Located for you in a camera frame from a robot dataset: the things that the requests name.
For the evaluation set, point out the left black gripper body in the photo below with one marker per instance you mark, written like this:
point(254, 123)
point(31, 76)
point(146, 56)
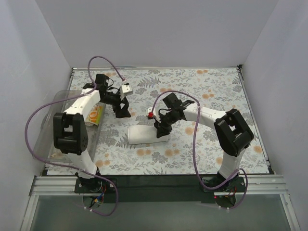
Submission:
point(119, 104)

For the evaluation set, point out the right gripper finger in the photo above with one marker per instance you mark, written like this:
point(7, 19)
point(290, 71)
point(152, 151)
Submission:
point(165, 129)
point(159, 130)

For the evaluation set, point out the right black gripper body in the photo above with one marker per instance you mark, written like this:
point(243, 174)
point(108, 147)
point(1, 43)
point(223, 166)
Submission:
point(163, 121)

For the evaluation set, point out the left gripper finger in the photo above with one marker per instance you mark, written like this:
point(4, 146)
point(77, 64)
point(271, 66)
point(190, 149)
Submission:
point(124, 112)
point(118, 111)

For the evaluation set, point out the white towel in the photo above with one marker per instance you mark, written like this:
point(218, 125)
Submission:
point(143, 134)

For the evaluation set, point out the orange patterned towel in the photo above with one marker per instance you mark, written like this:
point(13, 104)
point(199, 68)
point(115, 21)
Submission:
point(95, 115)

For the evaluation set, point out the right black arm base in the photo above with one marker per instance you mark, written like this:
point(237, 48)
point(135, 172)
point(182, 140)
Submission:
point(225, 196)

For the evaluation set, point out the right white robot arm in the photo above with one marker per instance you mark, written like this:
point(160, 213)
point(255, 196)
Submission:
point(233, 133)

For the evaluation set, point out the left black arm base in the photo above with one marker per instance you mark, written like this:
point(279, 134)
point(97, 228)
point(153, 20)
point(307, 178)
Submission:
point(93, 191)

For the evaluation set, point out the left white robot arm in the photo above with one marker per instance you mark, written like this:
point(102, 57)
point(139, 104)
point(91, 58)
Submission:
point(69, 129)

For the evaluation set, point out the floral patterned table mat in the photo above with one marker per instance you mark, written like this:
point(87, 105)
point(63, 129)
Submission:
point(218, 89)

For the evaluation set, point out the clear plastic bin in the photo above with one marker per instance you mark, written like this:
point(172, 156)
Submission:
point(44, 146)

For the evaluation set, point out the metal table edge strip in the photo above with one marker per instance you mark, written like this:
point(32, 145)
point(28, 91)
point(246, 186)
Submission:
point(240, 73)

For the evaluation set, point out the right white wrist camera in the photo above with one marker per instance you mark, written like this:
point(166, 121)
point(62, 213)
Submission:
point(152, 113)

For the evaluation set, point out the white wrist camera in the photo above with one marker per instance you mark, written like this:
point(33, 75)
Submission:
point(126, 90)
point(152, 113)

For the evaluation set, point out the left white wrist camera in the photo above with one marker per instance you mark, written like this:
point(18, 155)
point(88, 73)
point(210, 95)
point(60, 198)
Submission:
point(126, 90)

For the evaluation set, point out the aluminium frame rail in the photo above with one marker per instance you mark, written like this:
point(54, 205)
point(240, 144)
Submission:
point(66, 185)

